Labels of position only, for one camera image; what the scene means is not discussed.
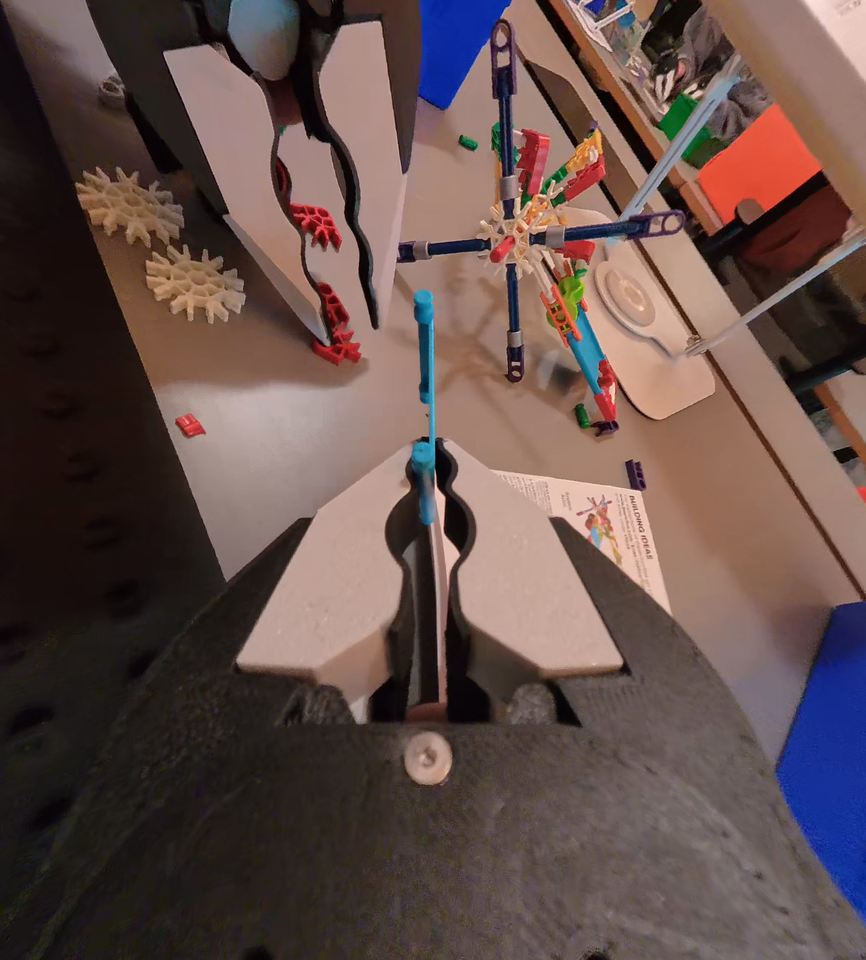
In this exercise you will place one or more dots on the instruction booklet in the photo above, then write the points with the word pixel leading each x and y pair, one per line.
pixel 628 540

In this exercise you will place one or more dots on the colourful toy construction model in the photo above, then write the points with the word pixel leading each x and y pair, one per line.
pixel 587 337

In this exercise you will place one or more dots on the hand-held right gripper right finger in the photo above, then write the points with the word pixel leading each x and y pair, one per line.
pixel 538 600

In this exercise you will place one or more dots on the clear suction dome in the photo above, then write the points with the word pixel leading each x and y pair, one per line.
pixel 629 291

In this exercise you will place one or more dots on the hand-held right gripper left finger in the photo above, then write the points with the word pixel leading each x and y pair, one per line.
pixel 320 600

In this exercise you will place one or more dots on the small red clip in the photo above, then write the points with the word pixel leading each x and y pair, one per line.
pixel 191 426

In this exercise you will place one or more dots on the white instruction sign board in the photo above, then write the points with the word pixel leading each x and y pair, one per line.
pixel 853 75

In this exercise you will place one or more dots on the white snowflake connector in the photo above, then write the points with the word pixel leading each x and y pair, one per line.
pixel 178 277
pixel 114 199

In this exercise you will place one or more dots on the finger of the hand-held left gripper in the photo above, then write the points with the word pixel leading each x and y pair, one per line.
pixel 373 112
pixel 230 150

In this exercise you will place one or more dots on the orange block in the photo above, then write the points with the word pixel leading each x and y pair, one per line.
pixel 755 165

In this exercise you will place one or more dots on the white mount bracket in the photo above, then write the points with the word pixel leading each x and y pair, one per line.
pixel 665 330

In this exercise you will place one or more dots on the black perforated panel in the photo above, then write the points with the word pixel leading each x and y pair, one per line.
pixel 28 450

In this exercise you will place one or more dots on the purple clip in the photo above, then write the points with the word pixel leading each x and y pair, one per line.
pixel 635 475
pixel 607 427

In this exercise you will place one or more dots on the blue rod cross assembly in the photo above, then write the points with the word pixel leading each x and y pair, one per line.
pixel 506 184

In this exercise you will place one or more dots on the blue panel piece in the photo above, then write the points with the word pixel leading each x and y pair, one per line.
pixel 425 352

